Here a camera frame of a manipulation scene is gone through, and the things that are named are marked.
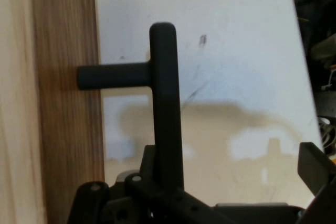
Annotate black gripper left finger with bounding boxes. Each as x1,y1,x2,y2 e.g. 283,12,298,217
67,144,237,224

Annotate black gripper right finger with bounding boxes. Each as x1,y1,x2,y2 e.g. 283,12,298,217
296,141,336,224

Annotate black bar drawer handle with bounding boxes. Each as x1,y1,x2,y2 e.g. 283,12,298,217
76,22,185,192

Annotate wooden drawer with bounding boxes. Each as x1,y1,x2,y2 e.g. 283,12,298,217
0,0,106,224

